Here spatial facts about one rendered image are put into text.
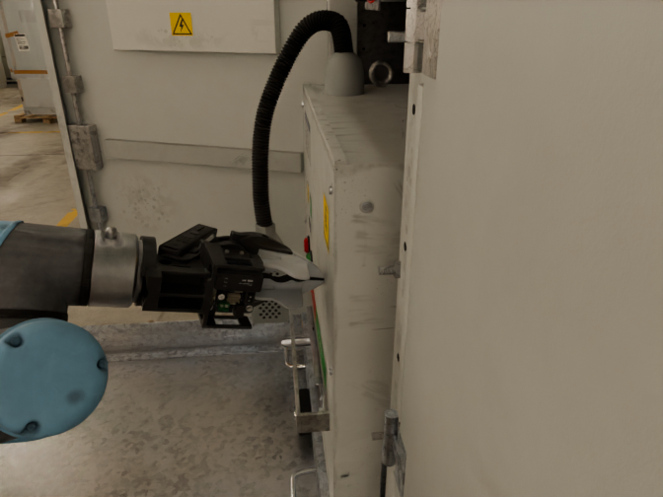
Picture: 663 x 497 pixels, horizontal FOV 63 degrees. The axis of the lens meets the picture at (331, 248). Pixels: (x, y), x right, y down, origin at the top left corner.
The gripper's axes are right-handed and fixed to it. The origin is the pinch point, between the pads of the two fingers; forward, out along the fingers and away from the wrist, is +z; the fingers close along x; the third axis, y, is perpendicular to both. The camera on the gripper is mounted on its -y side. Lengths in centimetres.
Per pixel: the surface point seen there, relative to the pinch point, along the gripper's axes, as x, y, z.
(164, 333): -37, -47, -8
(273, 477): -37.6, -6.1, 5.1
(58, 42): 14, -81, -33
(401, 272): 9.0, 18.4, -0.7
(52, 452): -46, -24, -26
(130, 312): -125, -216, 4
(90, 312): -131, -224, -16
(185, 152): -1, -62, -7
